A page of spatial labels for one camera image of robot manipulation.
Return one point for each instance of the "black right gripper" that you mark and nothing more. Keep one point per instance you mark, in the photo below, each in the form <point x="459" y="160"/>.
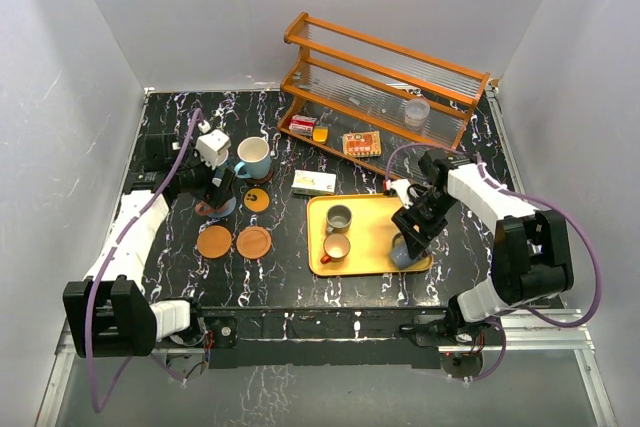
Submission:
<point x="417" y="239"/>

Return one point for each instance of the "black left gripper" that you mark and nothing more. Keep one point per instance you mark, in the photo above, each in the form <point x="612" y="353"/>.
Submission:
<point x="215" y="195"/>

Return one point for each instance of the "blue paper coaster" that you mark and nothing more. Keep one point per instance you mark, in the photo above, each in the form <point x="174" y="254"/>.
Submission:
<point x="225" y="210"/>

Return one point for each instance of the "pink grey mug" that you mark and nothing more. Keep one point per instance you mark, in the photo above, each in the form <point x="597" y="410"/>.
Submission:
<point x="203" y="209"/>

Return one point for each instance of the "grey blue speckled mug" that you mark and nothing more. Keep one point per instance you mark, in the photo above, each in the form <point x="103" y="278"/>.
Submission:
<point x="399" y="253"/>

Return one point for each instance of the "orange black paper coaster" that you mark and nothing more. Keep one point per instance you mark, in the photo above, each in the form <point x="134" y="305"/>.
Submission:
<point x="256" y="200"/>

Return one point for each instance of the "large blue mug front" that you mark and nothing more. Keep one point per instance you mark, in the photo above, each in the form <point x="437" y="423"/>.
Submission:
<point x="254" y="159"/>

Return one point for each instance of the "dark walnut coaster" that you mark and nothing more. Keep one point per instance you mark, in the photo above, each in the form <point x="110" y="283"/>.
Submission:
<point x="263" y="180"/>

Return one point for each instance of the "plain orange wooden coaster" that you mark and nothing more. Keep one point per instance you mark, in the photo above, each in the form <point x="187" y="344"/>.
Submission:
<point x="214" y="242"/>

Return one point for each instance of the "light wooden ridged coaster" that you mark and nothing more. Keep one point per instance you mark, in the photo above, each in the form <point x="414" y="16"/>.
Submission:
<point x="253" y="242"/>

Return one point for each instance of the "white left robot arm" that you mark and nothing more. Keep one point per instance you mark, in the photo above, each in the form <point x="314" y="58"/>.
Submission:
<point x="107" y="311"/>

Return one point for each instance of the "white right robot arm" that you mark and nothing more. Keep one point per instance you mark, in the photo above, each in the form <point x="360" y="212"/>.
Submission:
<point x="531" y="257"/>

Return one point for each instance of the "small grey green cup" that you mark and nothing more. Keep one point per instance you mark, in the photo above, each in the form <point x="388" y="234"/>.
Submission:
<point x="338" y="219"/>

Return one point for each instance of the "small red orange cup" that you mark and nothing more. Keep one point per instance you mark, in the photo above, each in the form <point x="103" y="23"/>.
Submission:
<point x="336" y="247"/>

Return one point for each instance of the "clear plastic cup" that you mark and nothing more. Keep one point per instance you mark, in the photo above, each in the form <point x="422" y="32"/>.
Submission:
<point x="416" y="112"/>

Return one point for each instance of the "yellow serving tray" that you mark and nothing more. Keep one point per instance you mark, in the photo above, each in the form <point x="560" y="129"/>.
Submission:
<point x="370" y="234"/>

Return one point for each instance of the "white yellow carton box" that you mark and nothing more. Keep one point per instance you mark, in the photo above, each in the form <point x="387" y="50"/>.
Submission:
<point x="313" y="183"/>

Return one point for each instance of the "red white small box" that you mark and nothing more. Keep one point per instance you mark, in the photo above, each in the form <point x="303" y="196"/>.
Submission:
<point x="302" y="125"/>

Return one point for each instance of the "orange snack package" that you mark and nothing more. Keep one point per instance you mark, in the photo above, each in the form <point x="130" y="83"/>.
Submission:
<point x="362" y="144"/>

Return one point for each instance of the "orange yellow small packet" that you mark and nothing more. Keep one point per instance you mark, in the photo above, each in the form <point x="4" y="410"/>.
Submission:
<point x="320" y="134"/>

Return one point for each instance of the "orange wooden shelf rack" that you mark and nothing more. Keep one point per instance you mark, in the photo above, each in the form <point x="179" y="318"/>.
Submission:
<point x="354" y="82"/>

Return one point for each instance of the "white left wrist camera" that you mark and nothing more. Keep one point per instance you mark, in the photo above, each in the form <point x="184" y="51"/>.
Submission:
<point x="213" y="148"/>

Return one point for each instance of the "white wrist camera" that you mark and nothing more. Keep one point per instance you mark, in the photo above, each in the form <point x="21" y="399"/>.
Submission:
<point x="213" y="148"/>
<point x="403" y="189"/>

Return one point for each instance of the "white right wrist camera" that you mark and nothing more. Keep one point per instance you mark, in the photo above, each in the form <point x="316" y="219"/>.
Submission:
<point x="403" y="189"/>

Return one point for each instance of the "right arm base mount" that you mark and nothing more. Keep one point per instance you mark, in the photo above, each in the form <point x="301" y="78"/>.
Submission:
<point x="453" y="329"/>

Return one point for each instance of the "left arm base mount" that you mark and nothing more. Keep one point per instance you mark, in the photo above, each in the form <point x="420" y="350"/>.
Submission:
<point x="203" y="334"/>

